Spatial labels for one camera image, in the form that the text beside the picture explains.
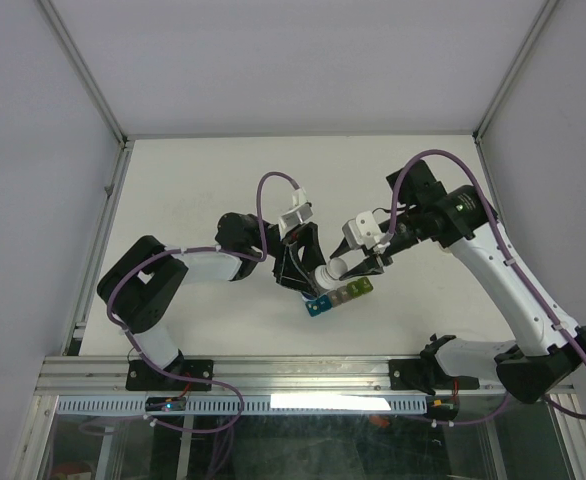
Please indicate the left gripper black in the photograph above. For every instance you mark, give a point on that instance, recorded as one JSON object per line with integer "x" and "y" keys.
{"x": 288, "y": 269}

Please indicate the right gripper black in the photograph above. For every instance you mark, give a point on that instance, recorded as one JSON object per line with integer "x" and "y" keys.
{"x": 367, "y": 267}

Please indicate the white pill bottle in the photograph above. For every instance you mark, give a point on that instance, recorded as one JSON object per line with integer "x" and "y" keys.
{"x": 327, "y": 277}

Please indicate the weekly pill organizer strip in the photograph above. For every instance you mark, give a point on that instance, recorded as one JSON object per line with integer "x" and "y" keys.
{"x": 338, "y": 297}

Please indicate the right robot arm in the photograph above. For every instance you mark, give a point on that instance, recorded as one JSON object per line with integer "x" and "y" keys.
{"x": 548, "y": 344}

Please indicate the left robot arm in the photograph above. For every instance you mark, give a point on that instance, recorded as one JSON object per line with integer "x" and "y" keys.
{"x": 139, "y": 288}

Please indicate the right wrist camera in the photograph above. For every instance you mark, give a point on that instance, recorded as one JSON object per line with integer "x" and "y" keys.
{"x": 363, "y": 231}

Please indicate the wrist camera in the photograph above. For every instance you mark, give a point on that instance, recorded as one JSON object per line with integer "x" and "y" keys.
{"x": 299, "y": 212}
{"x": 363, "y": 231}

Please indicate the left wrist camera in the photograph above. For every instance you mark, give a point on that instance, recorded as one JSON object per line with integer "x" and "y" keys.
{"x": 299, "y": 212}

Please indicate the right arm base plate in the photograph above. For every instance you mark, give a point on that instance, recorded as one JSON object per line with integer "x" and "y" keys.
{"x": 421, "y": 375}

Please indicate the white slotted cable duct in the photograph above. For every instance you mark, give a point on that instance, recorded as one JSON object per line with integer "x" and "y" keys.
{"x": 227, "y": 405}

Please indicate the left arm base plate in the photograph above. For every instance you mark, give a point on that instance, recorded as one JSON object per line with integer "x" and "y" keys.
{"x": 182, "y": 373}

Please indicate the aluminium mounting rail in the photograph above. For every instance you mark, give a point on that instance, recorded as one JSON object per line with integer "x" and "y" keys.
{"x": 251, "y": 375}

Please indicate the right aluminium frame post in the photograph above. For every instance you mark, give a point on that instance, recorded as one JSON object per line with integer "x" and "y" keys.
{"x": 539, "y": 24}

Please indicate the aluminium frame post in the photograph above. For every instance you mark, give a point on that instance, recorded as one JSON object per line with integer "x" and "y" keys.
{"x": 539, "y": 24}
{"x": 68, "y": 45}

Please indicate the left aluminium frame post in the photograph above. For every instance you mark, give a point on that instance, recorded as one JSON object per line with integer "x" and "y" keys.
{"x": 68, "y": 45}

